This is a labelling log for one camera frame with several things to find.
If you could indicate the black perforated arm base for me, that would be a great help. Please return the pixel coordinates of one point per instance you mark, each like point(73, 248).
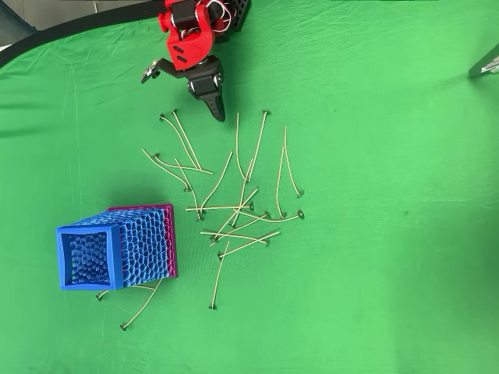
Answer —
point(239, 15)

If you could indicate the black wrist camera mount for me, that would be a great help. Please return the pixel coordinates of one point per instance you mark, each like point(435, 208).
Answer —
point(150, 72)

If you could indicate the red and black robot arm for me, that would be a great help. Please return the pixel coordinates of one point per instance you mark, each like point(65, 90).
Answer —
point(187, 46)

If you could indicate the candle wick with metal base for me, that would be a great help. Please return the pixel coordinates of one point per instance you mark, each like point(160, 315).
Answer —
point(300, 192)
point(161, 116)
point(267, 213)
point(300, 213)
point(98, 297)
point(266, 242)
point(123, 326)
point(173, 111)
point(266, 113)
point(246, 179)
point(186, 189)
point(220, 256)
point(251, 204)
point(283, 215)
point(219, 181)
point(199, 218)
point(213, 237)
point(155, 156)
point(233, 224)
point(212, 307)

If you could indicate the green cloth with black rim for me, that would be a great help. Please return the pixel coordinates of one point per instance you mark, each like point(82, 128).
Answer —
point(390, 233)

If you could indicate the dark office chair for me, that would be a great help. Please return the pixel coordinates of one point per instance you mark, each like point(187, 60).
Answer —
point(15, 21)

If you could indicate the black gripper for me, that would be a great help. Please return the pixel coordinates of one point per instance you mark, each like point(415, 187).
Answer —
point(204, 86)

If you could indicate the blue magenta lattice basket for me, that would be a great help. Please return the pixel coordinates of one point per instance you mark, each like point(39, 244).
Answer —
point(144, 241)

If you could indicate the clear plastic clamp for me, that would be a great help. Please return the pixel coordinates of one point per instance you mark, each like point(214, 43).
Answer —
point(492, 69)

